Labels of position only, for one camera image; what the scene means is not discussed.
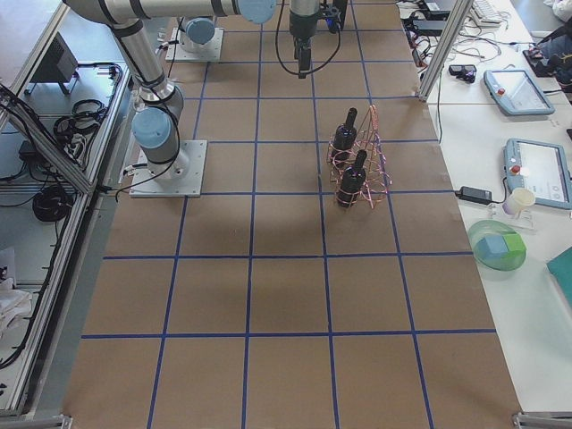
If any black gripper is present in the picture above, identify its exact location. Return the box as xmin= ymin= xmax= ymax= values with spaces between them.
xmin=294 ymin=38 xmax=312 ymax=79

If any dark bottle in rack rear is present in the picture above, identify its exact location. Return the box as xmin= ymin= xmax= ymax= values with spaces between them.
xmin=332 ymin=107 xmax=358 ymax=166

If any dark bottle in rack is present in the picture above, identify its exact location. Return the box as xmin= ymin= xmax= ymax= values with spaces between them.
xmin=336 ymin=149 xmax=367 ymax=207
xmin=332 ymin=107 xmax=358 ymax=166

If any dark bottle in rack front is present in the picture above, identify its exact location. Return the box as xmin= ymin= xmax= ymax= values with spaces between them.
xmin=336 ymin=149 xmax=367 ymax=207

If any black power adapter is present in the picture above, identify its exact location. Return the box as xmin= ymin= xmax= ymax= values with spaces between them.
xmin=455 ymin=186 xmax=492 ymax=205

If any upper teach pendant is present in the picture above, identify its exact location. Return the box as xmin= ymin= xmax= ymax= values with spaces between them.
xmin=483 ymin=69 xmax=555 ymax=116

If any teach pendant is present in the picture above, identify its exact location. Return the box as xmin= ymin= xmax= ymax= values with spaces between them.
xmin=483 ymin=69 xmax=555 ymax=116
xmin=503 ymin=138 xmax=571 ymax=210

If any black box on floor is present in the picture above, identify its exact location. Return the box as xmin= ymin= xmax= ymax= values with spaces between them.
xmin=24 ymin=32 xmax=79 ymax=95

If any white paper cup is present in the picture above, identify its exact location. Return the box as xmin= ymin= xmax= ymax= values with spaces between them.
xmin=502 ymin=188 xmax=535 ymax=216

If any blue foam cube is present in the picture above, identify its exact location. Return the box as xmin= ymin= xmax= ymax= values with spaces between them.
xmin=474 ymin=235 xmax=507 ymax=270

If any green glass bowl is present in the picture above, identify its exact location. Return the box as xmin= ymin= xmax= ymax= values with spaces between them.
xmin=467 ymin=220 xmax=526 ymax=271

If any lower teach pendant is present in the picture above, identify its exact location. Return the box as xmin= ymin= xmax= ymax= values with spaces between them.
xmin=503 ymin=138 xmax=571 ymax=210

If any green foam cube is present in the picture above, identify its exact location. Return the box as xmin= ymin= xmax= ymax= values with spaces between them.
xmin=502 ymin=232 xmax=526 ymax=257

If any teal book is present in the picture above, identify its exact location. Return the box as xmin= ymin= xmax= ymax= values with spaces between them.
xmin=546 ymin=248 xmax=572 ymax=305

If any copper wire wine rack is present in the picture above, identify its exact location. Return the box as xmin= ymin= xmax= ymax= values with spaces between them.
xmin=327 ymin=105 xmax=392 ymax=208

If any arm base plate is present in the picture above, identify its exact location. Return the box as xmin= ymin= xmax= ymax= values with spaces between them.
xmin=129 ymin=140 xmax=207 ymax=198
xmin=165 ymin=28 xmax=223 ymax=63

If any aluminium frame post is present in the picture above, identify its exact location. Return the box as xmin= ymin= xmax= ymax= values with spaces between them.
xmin=416 ymin=0 xmax=473 ymax=102

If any aluminium side frame rail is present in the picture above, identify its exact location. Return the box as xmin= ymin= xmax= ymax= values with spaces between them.
xmin=0 ymin=0 xmax=135 ymax=418

